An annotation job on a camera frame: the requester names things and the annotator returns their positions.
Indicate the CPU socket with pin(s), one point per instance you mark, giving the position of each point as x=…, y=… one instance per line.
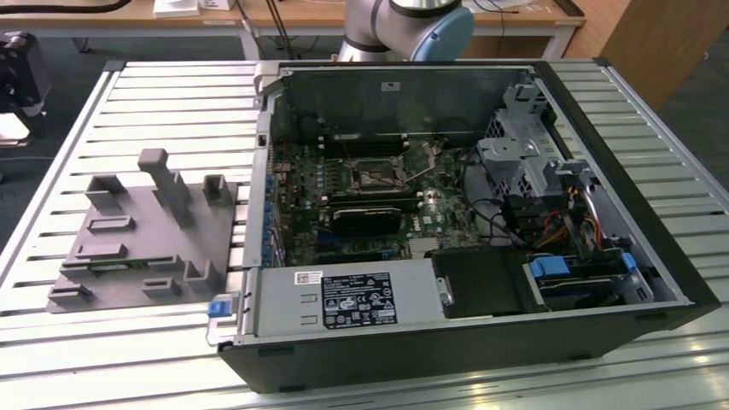
x=378, y=175

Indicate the black expansion slot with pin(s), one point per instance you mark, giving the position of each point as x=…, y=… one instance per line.
x=371, y=200

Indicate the white box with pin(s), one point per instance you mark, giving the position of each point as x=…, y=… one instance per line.
x=176, y=7

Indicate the grey parts rack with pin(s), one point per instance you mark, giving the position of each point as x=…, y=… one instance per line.
x=154, y=239

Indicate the green RAM stick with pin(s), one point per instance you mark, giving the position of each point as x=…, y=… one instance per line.
x=136, y=265

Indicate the blue case latch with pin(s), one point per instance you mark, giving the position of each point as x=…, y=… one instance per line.
x=220, y=309

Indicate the grey power supply unit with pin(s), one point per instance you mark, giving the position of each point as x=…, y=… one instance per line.
x=284, y=303

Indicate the green motherboard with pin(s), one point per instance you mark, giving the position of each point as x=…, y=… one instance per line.
x=444, y=213

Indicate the silver chipset heat sink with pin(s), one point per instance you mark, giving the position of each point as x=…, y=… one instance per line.
x=424, y=248

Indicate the silver metal drive cage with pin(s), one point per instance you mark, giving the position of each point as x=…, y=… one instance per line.
x=507, y=154

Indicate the black open PC case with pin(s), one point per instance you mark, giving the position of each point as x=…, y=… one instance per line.
x=399, y=363

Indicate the black plastic air shroud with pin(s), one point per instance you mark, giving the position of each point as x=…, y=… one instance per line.
x=484, y=282

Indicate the hard disk in blue carrier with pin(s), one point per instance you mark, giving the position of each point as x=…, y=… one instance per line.
x=549, y=269

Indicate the wooden cabinet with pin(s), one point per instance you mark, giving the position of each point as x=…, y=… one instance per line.
x=667, y=47

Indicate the blue drive clip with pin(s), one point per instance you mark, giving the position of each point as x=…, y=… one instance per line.
x=628, y=262

